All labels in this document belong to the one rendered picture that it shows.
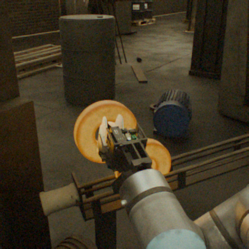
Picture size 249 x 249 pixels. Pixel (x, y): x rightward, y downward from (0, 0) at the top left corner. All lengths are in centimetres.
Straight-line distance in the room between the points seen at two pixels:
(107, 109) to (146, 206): 27
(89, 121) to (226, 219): 35
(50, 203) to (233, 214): 42
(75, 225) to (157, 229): 124
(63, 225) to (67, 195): 96
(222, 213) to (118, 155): 22
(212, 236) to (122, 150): 22
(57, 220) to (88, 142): 108
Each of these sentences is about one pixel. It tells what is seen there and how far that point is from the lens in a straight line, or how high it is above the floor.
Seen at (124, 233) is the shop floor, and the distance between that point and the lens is 165.
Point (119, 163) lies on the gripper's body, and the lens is 61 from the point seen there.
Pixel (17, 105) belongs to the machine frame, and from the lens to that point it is 83.
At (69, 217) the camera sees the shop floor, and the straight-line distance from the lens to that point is 176.
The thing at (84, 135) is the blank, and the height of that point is 84.
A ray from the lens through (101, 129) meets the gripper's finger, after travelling 69.
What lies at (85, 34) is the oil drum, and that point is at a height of 74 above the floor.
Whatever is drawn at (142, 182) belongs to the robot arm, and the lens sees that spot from 53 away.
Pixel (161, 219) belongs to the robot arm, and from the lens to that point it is 49.
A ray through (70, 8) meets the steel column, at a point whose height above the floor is 88.
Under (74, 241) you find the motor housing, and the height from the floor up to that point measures 53.
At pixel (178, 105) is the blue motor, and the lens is 237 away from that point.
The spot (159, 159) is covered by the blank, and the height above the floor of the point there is 74.
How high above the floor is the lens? 115
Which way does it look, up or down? 24 degrees down
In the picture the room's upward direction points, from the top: straight up
